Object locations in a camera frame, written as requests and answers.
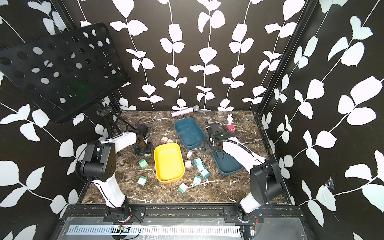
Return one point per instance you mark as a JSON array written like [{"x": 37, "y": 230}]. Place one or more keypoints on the pink plug lower centre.
[{"x": 188, "y": 164}]

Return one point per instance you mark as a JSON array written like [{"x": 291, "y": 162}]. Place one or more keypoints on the pink plug upper centre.
[{"x": 189, "y": 154}]

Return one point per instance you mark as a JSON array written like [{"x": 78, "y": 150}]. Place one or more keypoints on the white rabbit pink figurine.
[{"x": 230, "y": 124}]

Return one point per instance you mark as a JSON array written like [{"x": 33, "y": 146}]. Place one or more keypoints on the black perforated music stand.
[{"x": 67, "y": 73}]

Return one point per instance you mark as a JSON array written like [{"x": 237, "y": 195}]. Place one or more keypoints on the yellow storage box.
[{"x": 169, "y": 163}]

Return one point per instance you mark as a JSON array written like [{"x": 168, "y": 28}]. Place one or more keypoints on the green plug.
[
  {"x": 142, "y": 180},
  {"x": 143, "y": 164},
  {"x": 182, "y": 188}
]

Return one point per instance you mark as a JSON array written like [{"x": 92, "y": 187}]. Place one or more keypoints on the teal storage box right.
[{"x": 226, "y": 164}]

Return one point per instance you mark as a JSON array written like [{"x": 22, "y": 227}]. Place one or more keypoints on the black front mounting rail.
[{"x": 229, "y": 212}]

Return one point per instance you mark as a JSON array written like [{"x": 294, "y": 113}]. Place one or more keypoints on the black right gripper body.
[{"x": 211, "y": 144}]

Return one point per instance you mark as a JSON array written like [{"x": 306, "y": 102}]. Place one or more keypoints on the teal storage box rear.
[{"x": 190, "y": 133}]

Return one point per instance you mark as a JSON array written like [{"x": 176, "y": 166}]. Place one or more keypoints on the blue plug bottom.
[{"x": 197, "y": 180}]

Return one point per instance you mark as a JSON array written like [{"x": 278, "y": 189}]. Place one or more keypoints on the black tripod stand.
[{"x": 111, "y": 117}]

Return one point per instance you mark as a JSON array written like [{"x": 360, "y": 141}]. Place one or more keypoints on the blue plug top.
[{"x": 198, "y": 161}]

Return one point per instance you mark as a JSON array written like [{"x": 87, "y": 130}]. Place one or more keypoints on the pink glitter microphone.
[{"x": 195, "y": 108}]

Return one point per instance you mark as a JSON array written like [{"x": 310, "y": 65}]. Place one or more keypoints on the blue plug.
[
  {"x": 197, "y": 180},
  {"x": 201, "y": 167},
  {"x": 205, "y": 173},
  {"x": 198, "y": 161}
]

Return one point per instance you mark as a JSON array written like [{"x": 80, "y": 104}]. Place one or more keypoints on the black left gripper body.
[{"x": 144, "y": 148}]

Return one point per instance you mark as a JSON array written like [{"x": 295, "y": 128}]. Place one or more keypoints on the teal storage box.
[
  {"x": 226, "y": 164},
  {"x": 190, "y": 133}
]

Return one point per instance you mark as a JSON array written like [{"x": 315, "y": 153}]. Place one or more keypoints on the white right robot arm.
[{"x": 266, "y": 181}]

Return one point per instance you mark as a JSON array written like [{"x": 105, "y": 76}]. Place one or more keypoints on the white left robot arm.
[{"x": 99, "y": 162}]

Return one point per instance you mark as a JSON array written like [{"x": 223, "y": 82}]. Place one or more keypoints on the white perforated cable tray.
[{"x": 136, "y": 230}]

